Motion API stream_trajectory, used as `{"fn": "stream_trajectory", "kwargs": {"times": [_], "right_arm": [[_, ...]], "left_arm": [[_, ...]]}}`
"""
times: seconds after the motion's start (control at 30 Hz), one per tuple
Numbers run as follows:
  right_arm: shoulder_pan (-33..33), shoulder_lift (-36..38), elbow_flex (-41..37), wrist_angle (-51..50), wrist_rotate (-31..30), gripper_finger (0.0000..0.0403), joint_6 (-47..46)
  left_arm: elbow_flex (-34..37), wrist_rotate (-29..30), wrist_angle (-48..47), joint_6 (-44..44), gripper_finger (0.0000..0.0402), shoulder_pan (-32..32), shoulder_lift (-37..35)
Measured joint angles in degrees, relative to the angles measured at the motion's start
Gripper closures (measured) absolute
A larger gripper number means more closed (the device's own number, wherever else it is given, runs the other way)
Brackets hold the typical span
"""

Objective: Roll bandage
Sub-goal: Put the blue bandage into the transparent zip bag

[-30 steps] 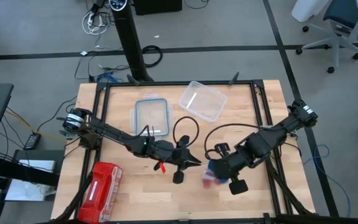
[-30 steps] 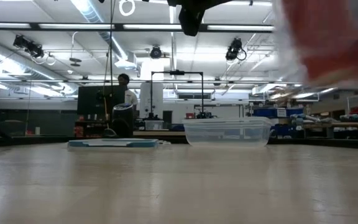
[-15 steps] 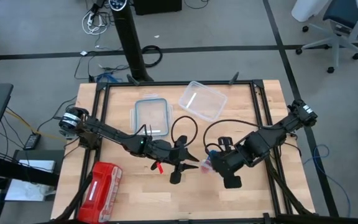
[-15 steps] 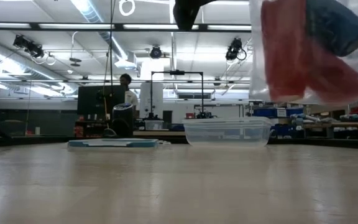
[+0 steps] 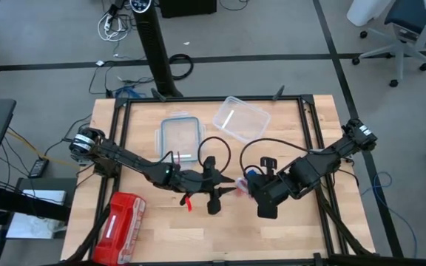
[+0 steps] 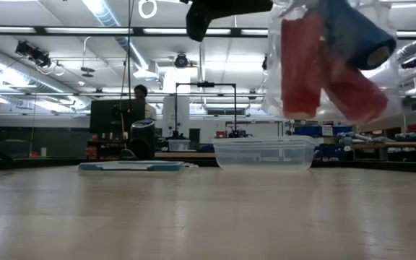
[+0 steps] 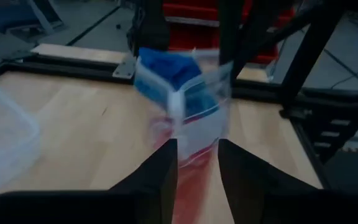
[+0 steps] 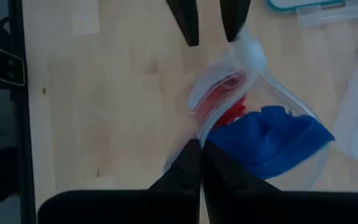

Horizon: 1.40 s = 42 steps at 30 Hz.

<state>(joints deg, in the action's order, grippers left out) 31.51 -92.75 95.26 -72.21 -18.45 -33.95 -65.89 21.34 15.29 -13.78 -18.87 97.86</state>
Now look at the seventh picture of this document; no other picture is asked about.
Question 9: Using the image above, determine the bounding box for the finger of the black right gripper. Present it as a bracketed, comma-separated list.
[219, 37, 245, 80]

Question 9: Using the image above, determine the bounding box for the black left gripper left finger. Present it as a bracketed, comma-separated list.
[109, 139, 179, 224]

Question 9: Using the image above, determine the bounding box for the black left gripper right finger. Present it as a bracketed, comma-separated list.
[218, 139, 321, 224]

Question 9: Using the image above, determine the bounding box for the red bandage roll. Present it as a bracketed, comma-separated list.
[152, 114, 219, 224]

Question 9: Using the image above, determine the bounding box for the clear zip plastic bag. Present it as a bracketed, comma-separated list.
[133, 46, 233, 224]

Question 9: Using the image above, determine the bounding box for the clear plastic container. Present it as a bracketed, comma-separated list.
[0, 86, 42, 202]

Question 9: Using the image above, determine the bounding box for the red storage bin shelf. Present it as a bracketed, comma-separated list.
[162, 0, 295, 65]

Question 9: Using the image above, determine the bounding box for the silver mounting plate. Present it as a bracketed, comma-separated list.
[112, 53, 137, 80]

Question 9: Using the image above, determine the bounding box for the grey office chair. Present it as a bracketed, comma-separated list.
[0, 0, 65, 43]

